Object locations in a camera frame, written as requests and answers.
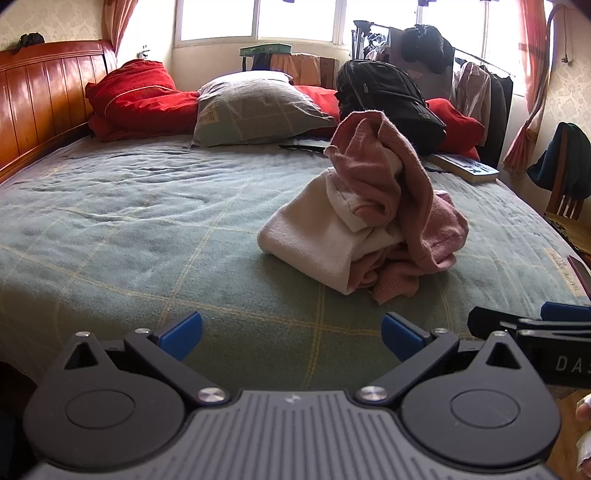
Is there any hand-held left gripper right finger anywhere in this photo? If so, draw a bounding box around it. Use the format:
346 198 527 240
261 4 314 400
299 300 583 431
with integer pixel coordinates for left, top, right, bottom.
355 312 524 409

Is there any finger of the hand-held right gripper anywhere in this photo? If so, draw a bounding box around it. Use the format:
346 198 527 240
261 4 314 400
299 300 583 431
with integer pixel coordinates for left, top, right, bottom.
540 302 591 322
467 306 522 343

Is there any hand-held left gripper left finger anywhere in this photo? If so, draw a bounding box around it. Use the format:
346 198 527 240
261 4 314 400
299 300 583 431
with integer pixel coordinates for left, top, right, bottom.
64 311 232 409

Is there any pink and white sweater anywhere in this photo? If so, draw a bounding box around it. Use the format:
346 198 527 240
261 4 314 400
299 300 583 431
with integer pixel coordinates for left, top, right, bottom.
257 111 469 305

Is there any metal clothes rack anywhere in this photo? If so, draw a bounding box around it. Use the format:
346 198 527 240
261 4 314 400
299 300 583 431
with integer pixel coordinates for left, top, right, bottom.
352 19 515 79

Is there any person's right hand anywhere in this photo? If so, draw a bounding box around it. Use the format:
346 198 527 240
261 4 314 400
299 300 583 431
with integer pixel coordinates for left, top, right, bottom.
575 391 591 466

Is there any maroon phone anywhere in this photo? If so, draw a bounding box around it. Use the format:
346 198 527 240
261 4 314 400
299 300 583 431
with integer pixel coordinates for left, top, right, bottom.
567 255 591 298

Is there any wooden chair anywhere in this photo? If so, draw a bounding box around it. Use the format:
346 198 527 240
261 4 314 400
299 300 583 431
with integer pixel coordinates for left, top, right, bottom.
545 134 591 254

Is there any green plaid bed blanket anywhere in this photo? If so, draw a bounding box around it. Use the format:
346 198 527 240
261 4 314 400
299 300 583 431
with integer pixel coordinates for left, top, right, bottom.
0 134 591 393

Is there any paperback book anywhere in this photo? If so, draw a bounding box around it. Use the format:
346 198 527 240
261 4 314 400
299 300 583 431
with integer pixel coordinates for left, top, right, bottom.
431 153 501 184

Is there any orange curtain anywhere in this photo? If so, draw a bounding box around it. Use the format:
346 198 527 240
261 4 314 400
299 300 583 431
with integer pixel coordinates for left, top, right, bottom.
502 0 556 176
102 0 139 57

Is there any red cushion behind backpack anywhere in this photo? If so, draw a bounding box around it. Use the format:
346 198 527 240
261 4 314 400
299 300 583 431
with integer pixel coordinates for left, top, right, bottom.
293 85 485 161

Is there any black hanging jacket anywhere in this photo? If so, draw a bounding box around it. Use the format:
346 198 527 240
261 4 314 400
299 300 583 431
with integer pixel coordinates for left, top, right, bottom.
480 69 514 169

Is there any beige hanging shirt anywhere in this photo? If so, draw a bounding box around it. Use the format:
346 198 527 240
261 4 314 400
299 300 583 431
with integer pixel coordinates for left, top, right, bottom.
450 62 492 144

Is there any grey green pillow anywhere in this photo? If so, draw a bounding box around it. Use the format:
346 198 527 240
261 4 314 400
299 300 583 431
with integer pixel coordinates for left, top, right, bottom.
183 71 338 148

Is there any red pillow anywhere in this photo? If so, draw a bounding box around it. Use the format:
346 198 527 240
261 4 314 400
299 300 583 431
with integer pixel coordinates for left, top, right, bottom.
85 59 201 143

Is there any black backpack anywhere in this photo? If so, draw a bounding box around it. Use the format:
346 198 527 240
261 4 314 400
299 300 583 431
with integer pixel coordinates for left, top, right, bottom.
279 58 448 158

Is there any wooden headboard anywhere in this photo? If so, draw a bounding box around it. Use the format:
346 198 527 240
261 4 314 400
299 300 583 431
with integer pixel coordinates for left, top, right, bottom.
0 39 118 183

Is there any cardboard box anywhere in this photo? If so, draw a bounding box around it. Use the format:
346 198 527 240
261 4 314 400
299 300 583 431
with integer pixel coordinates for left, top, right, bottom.
270 53 340 88

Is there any black fuzzy garment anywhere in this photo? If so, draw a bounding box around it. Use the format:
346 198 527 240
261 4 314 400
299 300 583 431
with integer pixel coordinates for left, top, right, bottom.
401 24 455 75

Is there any window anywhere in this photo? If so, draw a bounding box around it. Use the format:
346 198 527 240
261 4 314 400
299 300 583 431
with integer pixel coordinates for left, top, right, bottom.
175 0 555 97

